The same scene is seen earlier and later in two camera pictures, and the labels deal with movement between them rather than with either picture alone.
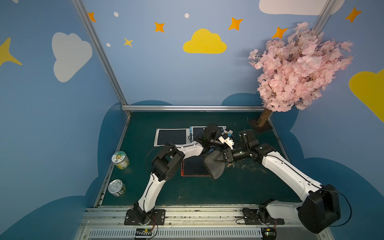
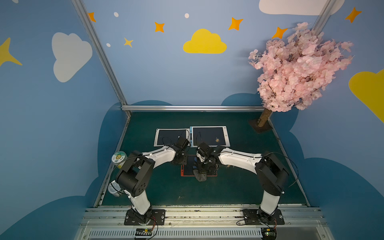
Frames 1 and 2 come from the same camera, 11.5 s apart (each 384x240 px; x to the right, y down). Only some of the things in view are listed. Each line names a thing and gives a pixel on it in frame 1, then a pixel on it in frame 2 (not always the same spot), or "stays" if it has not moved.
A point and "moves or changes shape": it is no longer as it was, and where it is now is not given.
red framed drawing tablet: [194, 166] stays
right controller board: [268, 233] stays
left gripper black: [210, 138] to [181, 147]
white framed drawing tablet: [176, 136] stays
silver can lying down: [116, 187] stays
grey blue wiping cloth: [215, 168] moves or changes shape
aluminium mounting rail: [191, 222] stays
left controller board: [143, 232] stays
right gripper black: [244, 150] to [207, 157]
